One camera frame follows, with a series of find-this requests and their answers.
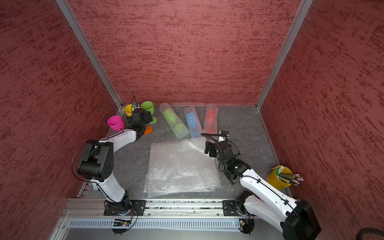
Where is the red glass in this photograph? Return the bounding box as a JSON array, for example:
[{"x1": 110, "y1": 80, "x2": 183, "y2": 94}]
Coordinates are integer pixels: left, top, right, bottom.
[{"x1": 203, "y1": 103, "x2": 219, "y2": 134}]

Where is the orange glass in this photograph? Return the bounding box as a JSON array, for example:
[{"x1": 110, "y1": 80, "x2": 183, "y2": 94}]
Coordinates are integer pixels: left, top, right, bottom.
[{"x1": 144, "y1": 126, "x2": 153, "y2": 135}]

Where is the bright green wine glass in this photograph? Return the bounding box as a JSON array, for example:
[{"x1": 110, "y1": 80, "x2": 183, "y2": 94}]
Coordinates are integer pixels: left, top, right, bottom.
[{"x1": 141, "y1": 101, "x2": 157, "y2": 125}]

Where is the yellow glass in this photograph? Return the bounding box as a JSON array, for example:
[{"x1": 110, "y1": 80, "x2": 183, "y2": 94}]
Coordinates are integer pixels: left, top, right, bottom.
[{"x1": 124, "y1": 104, "x2": 134, "y2": 117}]

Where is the pink glass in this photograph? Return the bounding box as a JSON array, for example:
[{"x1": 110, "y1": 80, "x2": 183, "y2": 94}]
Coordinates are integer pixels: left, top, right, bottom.
[{"x1": 107, "y1": 116, "x2": 125, "y2": 132}]

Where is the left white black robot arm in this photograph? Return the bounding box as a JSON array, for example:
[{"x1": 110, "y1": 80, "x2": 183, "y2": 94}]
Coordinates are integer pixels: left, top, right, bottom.
[{"x1": 71, "y1": 104, "x2": 154, "y2": 216}]

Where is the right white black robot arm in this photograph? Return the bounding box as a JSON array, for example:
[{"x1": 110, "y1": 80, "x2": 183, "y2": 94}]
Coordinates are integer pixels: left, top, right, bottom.
[{"x1": 203, "y1": 134, "x2": 321, "y2": 240}]

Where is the blue glass in bubble wrap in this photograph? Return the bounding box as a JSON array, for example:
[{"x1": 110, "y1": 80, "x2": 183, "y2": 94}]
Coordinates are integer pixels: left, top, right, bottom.
[{"x1": 185, "y1": 106, "x2": 203, "y2": 138}]

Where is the yellow pen cup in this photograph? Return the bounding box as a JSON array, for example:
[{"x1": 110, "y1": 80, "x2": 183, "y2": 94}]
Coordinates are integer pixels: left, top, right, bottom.
[{"x1": 267, "y1": 166, "x2": 293, "y2": 190}]

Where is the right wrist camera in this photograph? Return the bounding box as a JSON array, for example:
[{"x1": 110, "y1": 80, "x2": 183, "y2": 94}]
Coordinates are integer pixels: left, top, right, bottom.
[{"x1": 218, "y1": 131, "x2": 229, "y2": 142}]

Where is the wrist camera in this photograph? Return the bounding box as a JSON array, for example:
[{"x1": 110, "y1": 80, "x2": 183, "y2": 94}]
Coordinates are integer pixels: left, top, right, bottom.
[
  {"x1": 131, "y1": 102, "x2": 140, "y2": 111},
  {"x1": 218, "y1": 131, "x2": 229, "y2": 142}
]

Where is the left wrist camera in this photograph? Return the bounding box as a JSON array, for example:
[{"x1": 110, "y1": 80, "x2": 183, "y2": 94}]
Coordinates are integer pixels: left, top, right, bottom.
[{"x1": 131, "y1": 102, "x2": 140, "y2": 111}]

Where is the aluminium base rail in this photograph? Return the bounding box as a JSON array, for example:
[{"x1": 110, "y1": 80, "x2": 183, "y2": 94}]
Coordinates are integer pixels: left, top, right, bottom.
[{"x1": 50, "y1": 197, "x2": 316, "y2": 240}]

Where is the right aluminium corner post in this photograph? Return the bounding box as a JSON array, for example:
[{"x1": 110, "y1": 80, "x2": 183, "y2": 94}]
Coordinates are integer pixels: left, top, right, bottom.
[{"x1": 256, "y1": 0, "x2": 313, "y2": 111}]

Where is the aluminium corner post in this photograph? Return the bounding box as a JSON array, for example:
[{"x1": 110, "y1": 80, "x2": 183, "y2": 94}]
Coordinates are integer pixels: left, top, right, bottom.
[
  {"x1": 56, "y1": 0, "x2": 123, "y2": 111},
  {"x1": 256, "y1": 0, "x2": 313, "y2": 111}
]

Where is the left aluminium corner post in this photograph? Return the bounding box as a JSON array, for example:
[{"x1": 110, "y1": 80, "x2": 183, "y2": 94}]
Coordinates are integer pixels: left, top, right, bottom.
[{"x1": 56, "y1": 0, "x2": 123, "y2": 111}]

